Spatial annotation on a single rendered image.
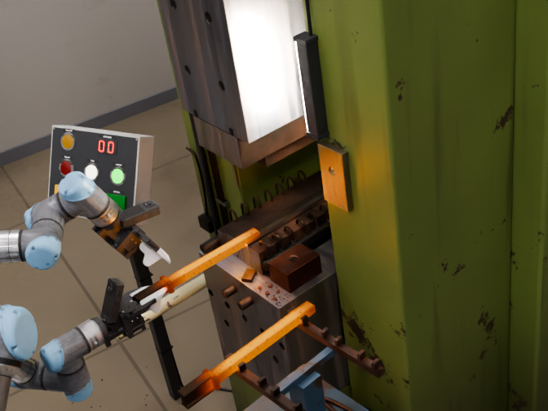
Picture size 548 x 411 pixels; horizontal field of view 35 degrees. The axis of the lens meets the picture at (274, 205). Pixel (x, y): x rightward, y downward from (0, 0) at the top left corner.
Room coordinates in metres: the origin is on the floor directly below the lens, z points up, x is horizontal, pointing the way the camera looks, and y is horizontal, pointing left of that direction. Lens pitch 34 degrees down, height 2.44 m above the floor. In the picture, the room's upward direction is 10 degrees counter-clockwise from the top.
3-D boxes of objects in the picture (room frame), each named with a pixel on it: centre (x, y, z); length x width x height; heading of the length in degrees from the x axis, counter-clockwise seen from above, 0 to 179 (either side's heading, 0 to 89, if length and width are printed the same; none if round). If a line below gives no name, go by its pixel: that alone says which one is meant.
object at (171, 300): (2.24, 0.39, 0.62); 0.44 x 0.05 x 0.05; 124
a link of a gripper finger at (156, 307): (1.79, 0.35, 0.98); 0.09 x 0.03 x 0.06; 121
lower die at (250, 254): (2.12, -0.05, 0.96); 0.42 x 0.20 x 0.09; 124
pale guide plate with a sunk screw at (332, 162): (1.81, -0.16, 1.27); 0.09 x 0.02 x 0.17; 34
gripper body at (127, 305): (1.75, 0.45, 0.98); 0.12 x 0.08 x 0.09; 124
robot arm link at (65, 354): (1.66, 0.58, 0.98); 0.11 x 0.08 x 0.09; 124
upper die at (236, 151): (2.12, -0.05, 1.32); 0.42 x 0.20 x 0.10; 124
